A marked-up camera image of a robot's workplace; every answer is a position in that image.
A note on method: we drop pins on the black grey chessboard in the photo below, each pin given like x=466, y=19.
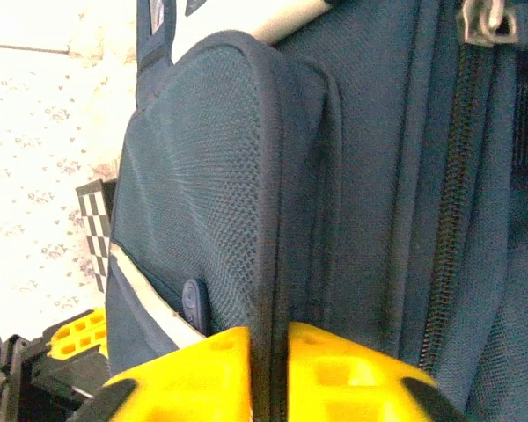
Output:
x=92, y=228

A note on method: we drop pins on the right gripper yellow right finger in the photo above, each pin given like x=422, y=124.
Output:
x=356, y=382

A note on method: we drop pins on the navy blue backpack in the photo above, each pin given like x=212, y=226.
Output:
x=334, y=176

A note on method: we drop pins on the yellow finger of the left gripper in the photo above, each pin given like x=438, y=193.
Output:
x=77, y=345
x=81, y=323

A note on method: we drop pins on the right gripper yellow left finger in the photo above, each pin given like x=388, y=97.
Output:
x=193, y=382

